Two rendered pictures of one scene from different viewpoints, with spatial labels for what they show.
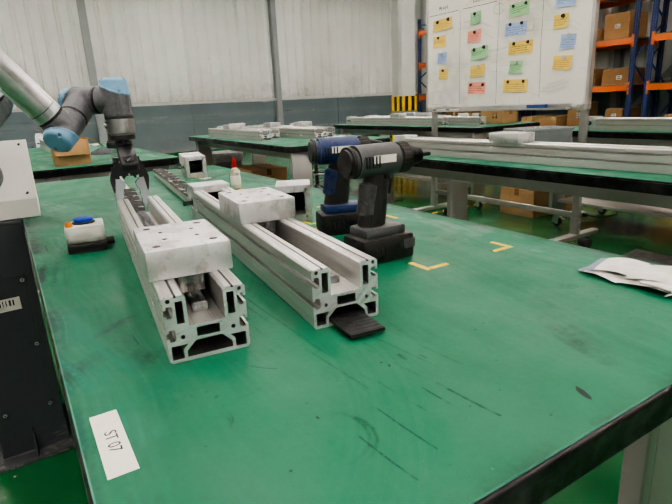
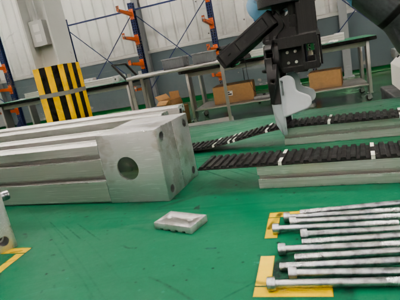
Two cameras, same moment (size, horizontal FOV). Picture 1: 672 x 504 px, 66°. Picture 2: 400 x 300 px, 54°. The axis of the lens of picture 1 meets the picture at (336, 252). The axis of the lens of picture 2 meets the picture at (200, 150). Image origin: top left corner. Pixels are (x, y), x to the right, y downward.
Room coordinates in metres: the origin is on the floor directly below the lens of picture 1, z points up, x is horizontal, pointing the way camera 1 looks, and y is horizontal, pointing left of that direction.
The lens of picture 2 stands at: (1.88, 0.05, 0.95)
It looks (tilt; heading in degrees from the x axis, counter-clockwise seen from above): 14 degrees down; 139
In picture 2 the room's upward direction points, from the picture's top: 11 degrees counter-clockwise
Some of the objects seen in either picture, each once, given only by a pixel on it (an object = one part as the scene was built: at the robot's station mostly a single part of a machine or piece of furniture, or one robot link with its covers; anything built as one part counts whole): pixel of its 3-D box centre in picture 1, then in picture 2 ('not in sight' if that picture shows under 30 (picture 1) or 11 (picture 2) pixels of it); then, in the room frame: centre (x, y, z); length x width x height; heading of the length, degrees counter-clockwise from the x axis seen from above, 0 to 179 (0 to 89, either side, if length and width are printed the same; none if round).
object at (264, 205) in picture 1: (256, 210); not in sight; (1.03, 0.16, 0.87); 0.16 x 0.11 x 0.07; 25
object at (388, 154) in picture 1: (389, 200); not in sight; (0.98, -0.11, 0.89); 0.20 x 0.08 x 0.22; 121
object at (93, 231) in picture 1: (90, 234); not in sight; (1.15, 0.56, 0.81); 0.10 x 0.08 x 0.06; 115
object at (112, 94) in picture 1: (114, 98); not in sight; (1.51, 0.59, 1.11); 0.09 x 0.08 x 0.11; 81
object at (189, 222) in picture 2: not in sight; (180, 221); (1.57, 0.28, 0.78); 0.05 x 0.03 x 0.01; 11
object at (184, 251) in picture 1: (181, 256); not in sight; (0.72, 0.22, 0.87); 0.16 x 0.11 x 0.07; 25
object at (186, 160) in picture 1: (191, 166); not in sight; (2.33, 0.62, 0.83); 0.11 x 0.10 x 0.10; 115
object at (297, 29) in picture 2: (125, 156); (289, 35); (1.52, 0.59, 0.95); 0.09 x 0.08 x 0.12; 25
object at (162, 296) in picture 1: (161, 249); (21, 147); (0.95, 0.33, 0.82); 0.80 x 0.10 x 0.09; 25
